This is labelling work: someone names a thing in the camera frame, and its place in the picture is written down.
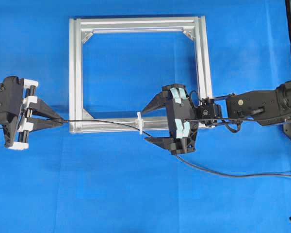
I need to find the black thin wire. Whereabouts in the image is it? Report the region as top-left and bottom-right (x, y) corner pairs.
(63, 119), (291, 178)

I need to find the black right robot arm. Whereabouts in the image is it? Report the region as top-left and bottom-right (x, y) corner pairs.
(141, 81), (291, 155)

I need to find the aluminium extrusion square frame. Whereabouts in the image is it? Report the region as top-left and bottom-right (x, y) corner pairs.
(69, 16), (213, 133)

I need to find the white string loop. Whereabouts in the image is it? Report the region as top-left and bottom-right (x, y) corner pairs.
(136, 112), (144, 135)

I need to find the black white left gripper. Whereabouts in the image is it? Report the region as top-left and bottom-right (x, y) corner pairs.
(0, 76), (64, 150)

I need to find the blue cloth mat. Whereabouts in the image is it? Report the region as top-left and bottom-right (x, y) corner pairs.
(0, 0), (291, 233)

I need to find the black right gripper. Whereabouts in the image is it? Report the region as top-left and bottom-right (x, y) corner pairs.
(141, 83), (199, 155)

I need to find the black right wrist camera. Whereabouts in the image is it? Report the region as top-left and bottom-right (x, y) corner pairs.
(196, 97), (222, 127)

